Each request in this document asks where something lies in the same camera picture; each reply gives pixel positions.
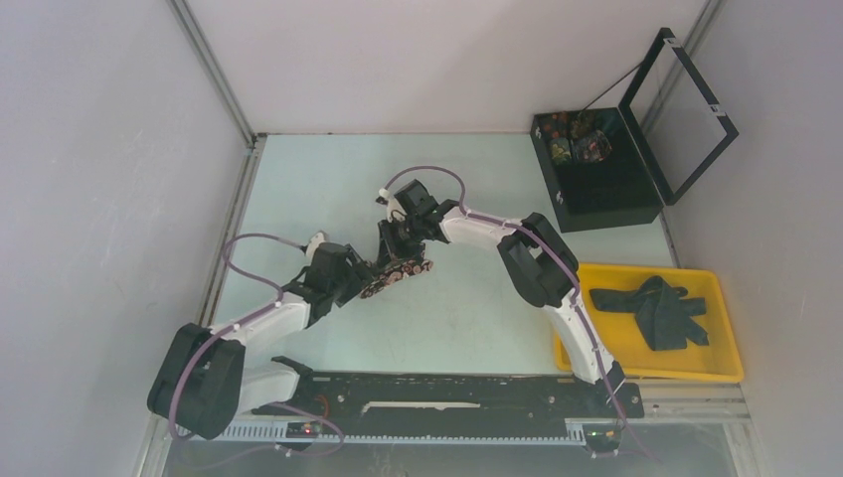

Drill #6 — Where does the white cable duct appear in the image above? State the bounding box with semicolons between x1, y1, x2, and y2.
213;420;586;446

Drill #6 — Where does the rolled patterned tie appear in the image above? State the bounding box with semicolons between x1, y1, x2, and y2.
549;137;574;165

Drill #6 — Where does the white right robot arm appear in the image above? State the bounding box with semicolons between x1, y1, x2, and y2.
371;180;625;415

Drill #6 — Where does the rolled dark tie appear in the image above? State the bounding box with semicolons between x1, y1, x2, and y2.
569;109;596;139

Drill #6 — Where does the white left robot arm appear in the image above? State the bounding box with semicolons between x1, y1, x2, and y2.
146;242;373;439

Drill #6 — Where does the dark green tie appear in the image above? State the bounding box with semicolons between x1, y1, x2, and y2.
590;275;710;352

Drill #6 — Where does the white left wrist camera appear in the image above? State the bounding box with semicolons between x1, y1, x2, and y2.
303;231;329;260

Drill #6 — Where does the black storage box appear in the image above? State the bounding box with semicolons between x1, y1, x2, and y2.
530;107;664;233

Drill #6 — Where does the yellow plastic tray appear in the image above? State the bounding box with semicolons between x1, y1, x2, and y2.
579;263;745;383

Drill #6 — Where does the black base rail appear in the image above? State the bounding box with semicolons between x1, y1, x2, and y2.
288;372;644;437

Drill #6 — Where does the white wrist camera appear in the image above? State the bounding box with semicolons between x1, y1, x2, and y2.
303;231;329;260
376;188;407;223

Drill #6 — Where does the rolled colourful tie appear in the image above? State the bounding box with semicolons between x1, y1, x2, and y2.
573;130;612;164

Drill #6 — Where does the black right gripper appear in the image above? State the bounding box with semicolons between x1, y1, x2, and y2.
375;216;424;273

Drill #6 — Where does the floral rose pattern tie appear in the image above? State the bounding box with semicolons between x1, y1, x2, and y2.
359;258;433;299

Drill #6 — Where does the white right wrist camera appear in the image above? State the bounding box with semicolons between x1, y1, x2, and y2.
376;188;407;223

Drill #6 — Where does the black framed box lid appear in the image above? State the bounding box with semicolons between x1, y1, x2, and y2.
618;28;739;206

